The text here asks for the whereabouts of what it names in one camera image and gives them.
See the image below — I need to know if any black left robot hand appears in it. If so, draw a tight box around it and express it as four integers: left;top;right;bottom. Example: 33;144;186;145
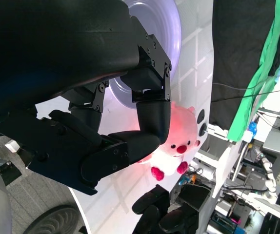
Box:
0;0;173;196

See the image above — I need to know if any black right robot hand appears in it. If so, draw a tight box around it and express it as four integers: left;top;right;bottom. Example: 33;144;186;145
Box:
131;184;200;234

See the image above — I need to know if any pink plush beaver doll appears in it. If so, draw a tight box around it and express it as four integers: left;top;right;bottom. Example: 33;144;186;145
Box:
137;101;202;182

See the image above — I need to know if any purple round plate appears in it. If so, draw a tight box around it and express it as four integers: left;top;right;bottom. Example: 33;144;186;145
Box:
109;0;182;111

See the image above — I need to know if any small white box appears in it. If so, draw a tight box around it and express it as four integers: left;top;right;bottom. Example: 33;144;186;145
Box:
4;140;20;154

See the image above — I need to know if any black rubber wheel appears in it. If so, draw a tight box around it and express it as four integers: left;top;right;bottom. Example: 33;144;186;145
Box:
23;205;80;234

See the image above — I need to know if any green cloth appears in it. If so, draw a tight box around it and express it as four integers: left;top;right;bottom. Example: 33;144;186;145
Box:
227;0;280;142

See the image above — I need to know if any black backdrop curtain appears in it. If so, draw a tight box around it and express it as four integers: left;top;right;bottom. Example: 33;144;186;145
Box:
209;0;280;130

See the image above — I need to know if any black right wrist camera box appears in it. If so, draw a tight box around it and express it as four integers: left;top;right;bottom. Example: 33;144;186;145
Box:
179;184;212;212

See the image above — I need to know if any white table frame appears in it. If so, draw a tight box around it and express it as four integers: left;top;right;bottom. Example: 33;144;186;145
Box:
192;123;243;203

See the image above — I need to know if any thin black hanging cable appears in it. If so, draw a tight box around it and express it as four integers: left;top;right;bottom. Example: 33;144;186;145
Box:
210;86;280;103
212;82;279;91

